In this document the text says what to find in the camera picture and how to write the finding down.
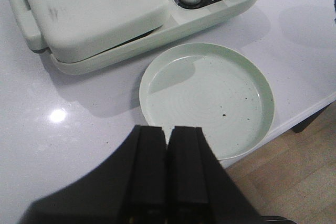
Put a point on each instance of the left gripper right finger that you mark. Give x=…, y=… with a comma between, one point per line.
x=198, y=188

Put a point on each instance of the green sandwich maker lid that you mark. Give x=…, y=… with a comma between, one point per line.
x=75, y=30

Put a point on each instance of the pale green round plate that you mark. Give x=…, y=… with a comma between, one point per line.
x=212, y=87

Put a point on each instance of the green breakfast maker base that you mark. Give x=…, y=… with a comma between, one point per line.
x=184, y=20

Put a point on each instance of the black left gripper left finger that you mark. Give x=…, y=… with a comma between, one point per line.
x=128, y=187

